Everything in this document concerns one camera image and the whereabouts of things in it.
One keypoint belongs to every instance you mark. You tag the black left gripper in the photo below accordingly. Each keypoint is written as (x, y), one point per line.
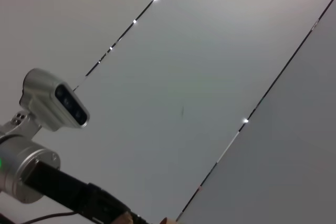
(78, 192)

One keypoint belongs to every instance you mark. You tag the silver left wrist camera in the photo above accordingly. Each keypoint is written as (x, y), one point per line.
(52, 100)

